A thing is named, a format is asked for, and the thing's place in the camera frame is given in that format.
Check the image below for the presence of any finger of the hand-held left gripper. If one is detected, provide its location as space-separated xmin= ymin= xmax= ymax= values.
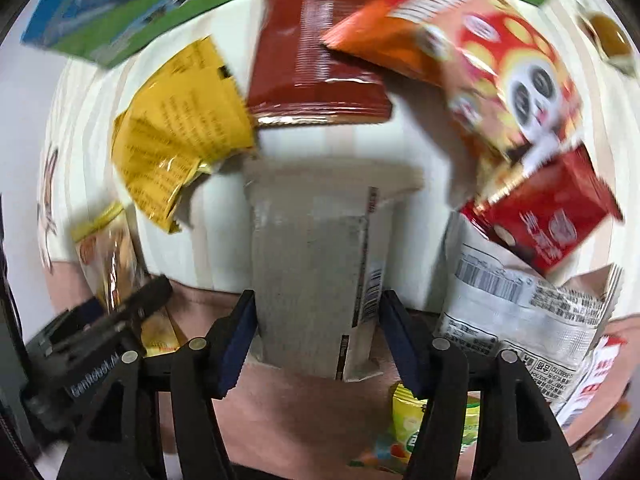
xmin=105 ymin=275 xmax=174 ymax=332

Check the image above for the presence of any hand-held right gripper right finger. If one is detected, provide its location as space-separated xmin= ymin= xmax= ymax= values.
xmin=381 ymin=290 xmax=583 ymax=480

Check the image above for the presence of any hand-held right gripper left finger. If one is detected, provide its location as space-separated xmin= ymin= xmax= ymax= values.
xmin=57 ymin=289 xmax=258 ymax=480

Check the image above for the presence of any clear yellow snack packet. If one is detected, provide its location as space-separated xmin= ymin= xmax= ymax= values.
xmin=70 ymin=204 xmax=181 ymax=357

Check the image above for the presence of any grey snack packet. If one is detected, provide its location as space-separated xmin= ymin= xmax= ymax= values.
xmin=242 ymin=157 xmax=426 ymax=382

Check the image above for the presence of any small red snack packet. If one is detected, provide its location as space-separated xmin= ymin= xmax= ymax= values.
xmin=459 ymin=145 xmax=624 ymax=274

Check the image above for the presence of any blue and green cardboard box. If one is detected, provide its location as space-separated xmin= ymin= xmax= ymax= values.
xmin=20 ymin=0 xmax=566 ymax=68

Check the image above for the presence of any yellow-green candy packet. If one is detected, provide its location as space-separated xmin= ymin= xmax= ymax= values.
xmin=350 ymin=382 xmax=482 ymax=476

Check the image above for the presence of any pink blanket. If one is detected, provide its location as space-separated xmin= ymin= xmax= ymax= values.
xmin=45 ymin=260 xmax=640 ymax=480

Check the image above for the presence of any white barcode snack packet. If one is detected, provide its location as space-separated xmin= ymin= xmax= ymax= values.
xmin=432 ymin=212 xmax=626 ymax=404

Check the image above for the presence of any white and red snack packet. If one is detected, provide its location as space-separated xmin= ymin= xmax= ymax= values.
xmin=554 ymin=334 xmax=629 ymax=432

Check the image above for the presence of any white striped blanket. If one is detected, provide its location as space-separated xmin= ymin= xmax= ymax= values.
xmin=37 ymin=0 xmax=640 ymax=313

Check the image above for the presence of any dark red snack packet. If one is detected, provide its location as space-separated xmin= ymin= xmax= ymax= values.
xmin=246 ymin=0 xmax=394 ymax=127

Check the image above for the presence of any orange panda snack packet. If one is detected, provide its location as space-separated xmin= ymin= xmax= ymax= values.
xmin=321 ymin=0 xmax=586 ymax=173

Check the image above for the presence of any brown wrapped candy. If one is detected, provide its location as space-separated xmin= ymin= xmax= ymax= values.
xmin=576 ymin=10 xmax=639 ymax=77

